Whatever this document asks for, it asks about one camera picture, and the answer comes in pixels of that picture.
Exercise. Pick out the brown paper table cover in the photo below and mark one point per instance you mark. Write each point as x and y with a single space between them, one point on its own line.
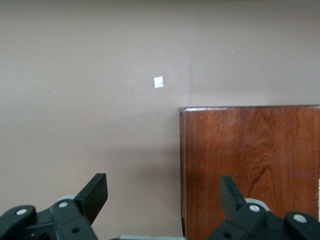
75 100

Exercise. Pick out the dark brown wooden cabinet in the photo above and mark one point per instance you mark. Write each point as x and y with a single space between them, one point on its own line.
250 150

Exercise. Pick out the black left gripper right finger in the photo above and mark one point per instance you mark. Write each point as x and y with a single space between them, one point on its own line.
231 200

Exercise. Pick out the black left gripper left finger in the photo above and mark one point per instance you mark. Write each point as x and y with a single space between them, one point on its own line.
90 197

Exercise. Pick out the small square tape patch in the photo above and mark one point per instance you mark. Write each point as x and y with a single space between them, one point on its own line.
158 82

